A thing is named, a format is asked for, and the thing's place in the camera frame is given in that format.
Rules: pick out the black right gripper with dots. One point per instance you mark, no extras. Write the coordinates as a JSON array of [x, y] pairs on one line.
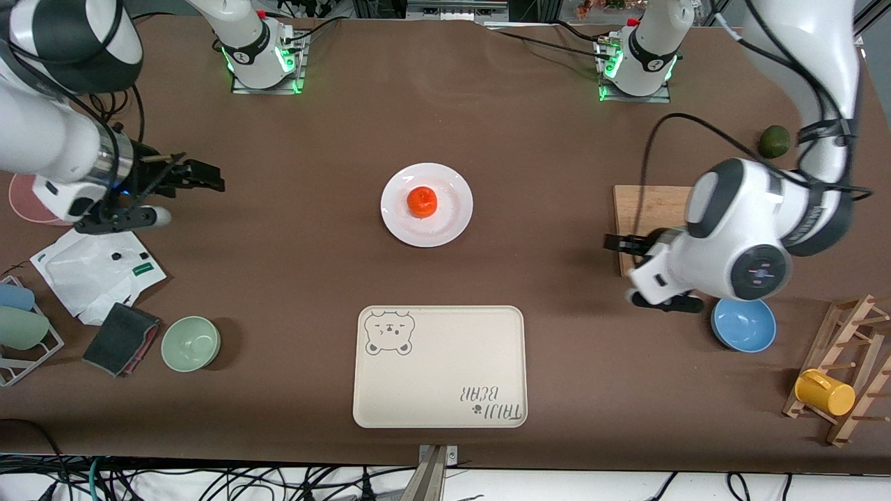
[[148, 175]]

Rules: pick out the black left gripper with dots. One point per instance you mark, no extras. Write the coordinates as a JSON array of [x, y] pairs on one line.
[[631, 244]]

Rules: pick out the white round plate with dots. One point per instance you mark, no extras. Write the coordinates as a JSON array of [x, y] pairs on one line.
[[445, 223]]

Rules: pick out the orange fruit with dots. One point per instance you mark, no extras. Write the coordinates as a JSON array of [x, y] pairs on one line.
[[422, 202]]

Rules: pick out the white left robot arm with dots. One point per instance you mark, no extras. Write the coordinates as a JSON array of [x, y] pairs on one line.
[[752, 209]]

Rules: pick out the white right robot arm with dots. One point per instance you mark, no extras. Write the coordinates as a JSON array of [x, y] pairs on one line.
[[42, 132]]

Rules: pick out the wooden cutting board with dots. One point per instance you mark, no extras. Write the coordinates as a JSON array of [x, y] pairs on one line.
[[640, 209]]

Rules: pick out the blue bowl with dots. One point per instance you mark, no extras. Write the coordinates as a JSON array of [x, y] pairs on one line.
[[745, 327]]

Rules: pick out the white plastic bag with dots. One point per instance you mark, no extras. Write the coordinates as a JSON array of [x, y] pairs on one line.
[[83, 264]]

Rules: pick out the pale green bowl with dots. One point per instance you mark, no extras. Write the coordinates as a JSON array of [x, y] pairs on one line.
[[190, 343]]

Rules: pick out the dark green avocado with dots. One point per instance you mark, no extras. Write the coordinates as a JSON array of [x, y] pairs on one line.
[[774, 142]]

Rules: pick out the grey folded cloth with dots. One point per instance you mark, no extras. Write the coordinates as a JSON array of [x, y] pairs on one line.
[[118, 337]]

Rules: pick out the pink bowl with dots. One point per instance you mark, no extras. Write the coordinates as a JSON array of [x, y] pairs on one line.
[[24, 202]]

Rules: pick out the light blue cup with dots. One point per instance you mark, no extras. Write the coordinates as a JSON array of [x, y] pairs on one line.
[[15, 297]]

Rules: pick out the cream bear print tray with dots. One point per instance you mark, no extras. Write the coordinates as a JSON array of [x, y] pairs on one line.
[[445, 376]]

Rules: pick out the wooden cup rack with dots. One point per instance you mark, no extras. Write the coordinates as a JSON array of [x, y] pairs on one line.
[[837, 339]]

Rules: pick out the pale green cup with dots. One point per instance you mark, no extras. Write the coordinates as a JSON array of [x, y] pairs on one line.
[[21, 328]]

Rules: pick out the yellow cup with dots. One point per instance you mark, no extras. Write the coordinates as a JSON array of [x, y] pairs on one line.
[[828, 396]]

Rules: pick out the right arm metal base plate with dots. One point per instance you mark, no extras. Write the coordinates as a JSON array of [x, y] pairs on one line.
[[268, 90]]

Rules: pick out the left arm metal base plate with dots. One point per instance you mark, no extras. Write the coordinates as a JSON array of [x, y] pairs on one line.
[[658, 99]]

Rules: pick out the metal frame structure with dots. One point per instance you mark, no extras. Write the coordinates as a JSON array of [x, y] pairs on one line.
[[452, 10]]

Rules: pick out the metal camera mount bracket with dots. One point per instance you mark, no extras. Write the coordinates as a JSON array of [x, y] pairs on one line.
[[428, 480]]

